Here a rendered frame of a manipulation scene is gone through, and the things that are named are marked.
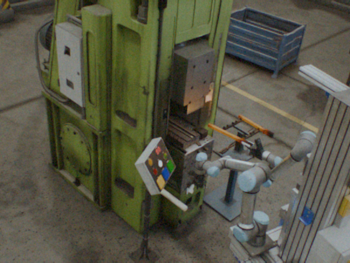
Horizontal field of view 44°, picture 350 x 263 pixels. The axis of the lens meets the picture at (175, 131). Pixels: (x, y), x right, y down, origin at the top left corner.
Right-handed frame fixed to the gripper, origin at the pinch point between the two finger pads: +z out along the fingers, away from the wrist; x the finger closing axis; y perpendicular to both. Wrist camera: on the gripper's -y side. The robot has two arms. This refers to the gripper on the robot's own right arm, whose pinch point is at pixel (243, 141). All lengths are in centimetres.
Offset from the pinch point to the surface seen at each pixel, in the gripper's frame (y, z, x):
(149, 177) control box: 3, 20, -83
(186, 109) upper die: -21, 41, -24
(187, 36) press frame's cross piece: -76, 53, -17
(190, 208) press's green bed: 96, 41, -9
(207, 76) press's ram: -44, 40, -5
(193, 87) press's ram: -39, 40, -20
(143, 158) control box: -8, 28, -81
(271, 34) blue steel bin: 46, 183, 324
